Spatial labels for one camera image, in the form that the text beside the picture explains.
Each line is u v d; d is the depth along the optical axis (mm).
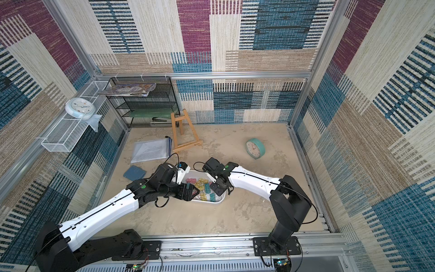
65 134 717
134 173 964
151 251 725
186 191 686
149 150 1087
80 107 752
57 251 376
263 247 733
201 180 923
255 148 967
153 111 1121
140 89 882
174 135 992
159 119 1105
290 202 448
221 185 727
